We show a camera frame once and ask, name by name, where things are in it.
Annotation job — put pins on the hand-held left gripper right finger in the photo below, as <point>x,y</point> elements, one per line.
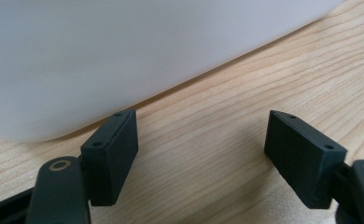
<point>304,161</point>

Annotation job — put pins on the white plastic storage bin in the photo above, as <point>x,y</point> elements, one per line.
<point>133,59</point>

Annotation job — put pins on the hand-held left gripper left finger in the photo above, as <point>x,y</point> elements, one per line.
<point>108,161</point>

